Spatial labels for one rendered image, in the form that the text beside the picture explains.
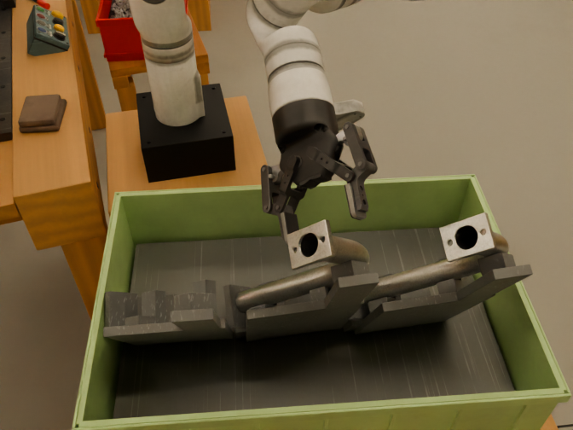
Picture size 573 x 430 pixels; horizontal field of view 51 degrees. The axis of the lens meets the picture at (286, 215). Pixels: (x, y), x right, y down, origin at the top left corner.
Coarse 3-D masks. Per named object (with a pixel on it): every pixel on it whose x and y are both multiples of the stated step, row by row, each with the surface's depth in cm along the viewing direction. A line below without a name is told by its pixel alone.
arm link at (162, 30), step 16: (144, 0) 97; (160, 0) 97; (176, 0) 98; (144, 16) 100; (160, 16) 100; (176, 16) 100; (144, 32) 102; (160, 32) 102; (176, 32) 102; (192, 32) 107; (160, 48) 104
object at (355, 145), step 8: (344, 128) 66; (352, 128) 65; (352, 136) 65; (352, 144) 65; (360, 144) 64; (368, 144) 66; (352, 152) 64; (360, 152) 64; (368, 152) 65; (360, 160) 64; (368, 160) 65; (360, 168) 63; (376, 168) 65
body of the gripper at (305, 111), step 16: (288, 112) 68; (304, 112) 67; (320, 112) 68; (288, 128) 68; (304, 128) 67; (320, 128) 68; (336, 128) 69; (288, 144) 70; (304, 144) 69; (320, 144) 68; (336, 144) 67; (304, 160) 69; (336, 160) 68; (304, 176) 68; (320, 176) 67
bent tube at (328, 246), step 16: (320, 224) 64; (288, 240) 66; (304, 240) 66; (320, 240) 64; (336, 240) 66; (304, 256) 65; (320, 256) 63; (336, 256) 66; (352, 256) 68; (368, 256) 72; (304, 272) 81; (320, 272) 79; (256, 288) 85; (272, 288) 83; (288, 288) 82; (304, 288) 80; (240, 304) 86; (256, 304) 85; (272, 304) 85
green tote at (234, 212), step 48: (144, 192) 101; (192, 192) 101; (240, 192) 102; (336, 192) 103; (384, 192) 104; (432, 192) 105; (480, 192) 101; (144, 240) 108; (192, 240) 109; (96, 336) 81; (528, 336) 84; (96, 384) 80; (528, 384) 85
